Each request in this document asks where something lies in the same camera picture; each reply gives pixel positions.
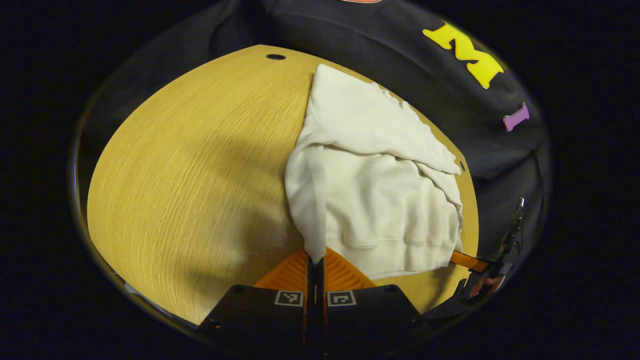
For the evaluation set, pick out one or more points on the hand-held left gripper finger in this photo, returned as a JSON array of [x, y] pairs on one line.
[[311, 285], [320, 285]]

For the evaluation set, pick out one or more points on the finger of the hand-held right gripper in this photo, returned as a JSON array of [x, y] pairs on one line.
[[467, 261]]

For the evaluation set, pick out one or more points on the cream sweatshirt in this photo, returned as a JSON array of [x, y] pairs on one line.
[[380, 200]]

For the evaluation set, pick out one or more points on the black backdrop cloth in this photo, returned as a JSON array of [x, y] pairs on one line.
[[380, 55]]

